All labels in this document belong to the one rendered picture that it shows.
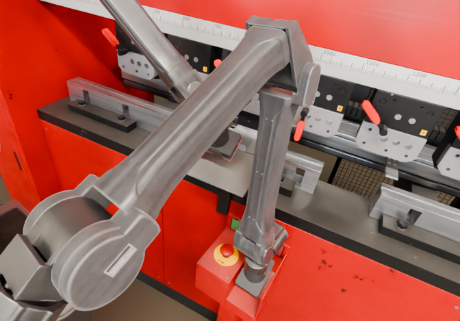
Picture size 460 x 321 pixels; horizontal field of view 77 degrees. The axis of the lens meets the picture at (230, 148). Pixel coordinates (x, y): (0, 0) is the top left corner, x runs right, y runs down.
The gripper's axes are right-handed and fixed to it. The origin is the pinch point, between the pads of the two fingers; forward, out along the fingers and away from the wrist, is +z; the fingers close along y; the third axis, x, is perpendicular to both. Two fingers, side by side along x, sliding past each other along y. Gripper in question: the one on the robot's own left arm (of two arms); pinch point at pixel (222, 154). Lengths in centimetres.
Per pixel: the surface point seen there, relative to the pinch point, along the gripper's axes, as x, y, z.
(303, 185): -8.6, -23.0, 18.8
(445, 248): -6, -63, 16
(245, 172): 1.6, -7.9, 2.0
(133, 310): 59, 29, 86
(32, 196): 36, 86, 48
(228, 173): 4.1, -4.2, 0.8
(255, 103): -18.1, -2.0, -2.1
